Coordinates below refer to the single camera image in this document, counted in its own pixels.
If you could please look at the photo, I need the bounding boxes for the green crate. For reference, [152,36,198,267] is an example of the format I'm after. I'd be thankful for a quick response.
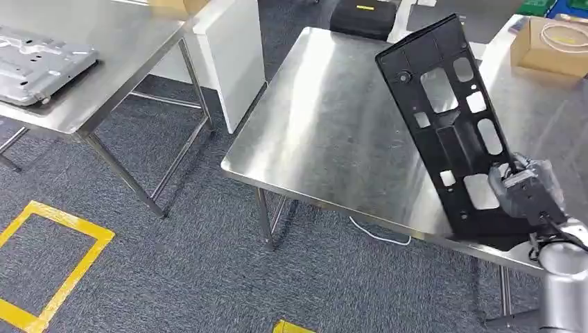
[518,0,557,17]

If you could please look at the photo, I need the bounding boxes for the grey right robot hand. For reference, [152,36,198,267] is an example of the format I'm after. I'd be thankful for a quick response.
[487,153,571,228]

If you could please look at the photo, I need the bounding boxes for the black case with yellow label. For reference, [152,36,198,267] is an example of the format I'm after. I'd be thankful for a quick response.
[329,0,398,42]

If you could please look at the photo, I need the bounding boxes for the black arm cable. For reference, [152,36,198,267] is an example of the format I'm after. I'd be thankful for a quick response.
[528,211,588,263]

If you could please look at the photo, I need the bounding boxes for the black plastic plate with cutouts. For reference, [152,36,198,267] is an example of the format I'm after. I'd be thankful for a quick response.
[375,13,536,241]

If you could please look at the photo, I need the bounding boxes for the grey sheet metal part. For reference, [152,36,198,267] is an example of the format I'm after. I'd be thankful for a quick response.
[0,25,100,108]

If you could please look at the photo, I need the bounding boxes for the yellow floor tape square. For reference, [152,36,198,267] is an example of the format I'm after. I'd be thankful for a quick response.
[273,320,318,333]

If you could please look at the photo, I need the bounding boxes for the open cardboard box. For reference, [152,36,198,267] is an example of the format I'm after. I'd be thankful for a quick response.
[510,16,588,78]

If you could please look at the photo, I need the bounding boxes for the steel table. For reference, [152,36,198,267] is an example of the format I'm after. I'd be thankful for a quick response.
[0,0,217,219]
[477,13,588,221]
[220,26,550,330]

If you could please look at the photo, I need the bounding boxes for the coiled white cable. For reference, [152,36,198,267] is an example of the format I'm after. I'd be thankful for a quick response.
[539,22,588,49]

